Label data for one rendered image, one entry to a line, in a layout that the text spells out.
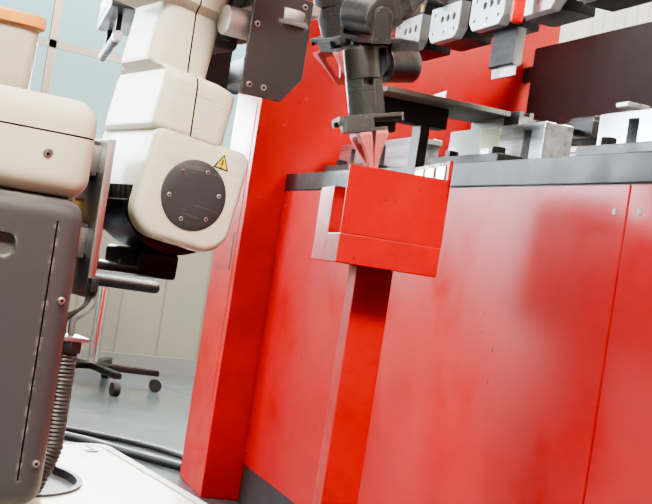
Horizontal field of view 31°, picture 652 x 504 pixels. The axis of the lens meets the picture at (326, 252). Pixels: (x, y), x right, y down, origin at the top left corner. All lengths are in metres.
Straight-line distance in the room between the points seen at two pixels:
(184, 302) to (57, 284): 4.34
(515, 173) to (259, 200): 1.24
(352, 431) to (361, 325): 0.17
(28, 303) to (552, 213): 0.81
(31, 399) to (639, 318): 0.80
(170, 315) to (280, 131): 2.80
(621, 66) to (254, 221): 1.01
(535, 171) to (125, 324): 3.99
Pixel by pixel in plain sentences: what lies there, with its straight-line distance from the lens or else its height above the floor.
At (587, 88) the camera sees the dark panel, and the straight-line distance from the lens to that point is 3.09.
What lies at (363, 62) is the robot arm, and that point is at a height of 0.97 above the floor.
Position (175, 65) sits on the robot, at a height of 0.91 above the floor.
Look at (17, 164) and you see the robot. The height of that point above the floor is 0.72.
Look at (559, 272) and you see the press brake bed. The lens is 1.79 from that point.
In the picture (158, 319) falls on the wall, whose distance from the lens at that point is 5.77.
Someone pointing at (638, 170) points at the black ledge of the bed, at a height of 0.85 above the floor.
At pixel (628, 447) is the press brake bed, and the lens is 1.61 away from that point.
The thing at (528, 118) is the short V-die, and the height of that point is 0.99.
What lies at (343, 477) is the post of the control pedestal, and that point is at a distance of 1.87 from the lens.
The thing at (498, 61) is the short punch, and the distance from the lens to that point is 2.41.
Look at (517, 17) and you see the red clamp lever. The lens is 2.24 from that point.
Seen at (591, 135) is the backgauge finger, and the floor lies 0.99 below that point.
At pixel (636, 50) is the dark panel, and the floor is 1.27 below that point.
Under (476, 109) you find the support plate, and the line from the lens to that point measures 2.27.
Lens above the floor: 0.66
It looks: 1 degrees up
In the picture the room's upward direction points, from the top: 9 degrees clockwise
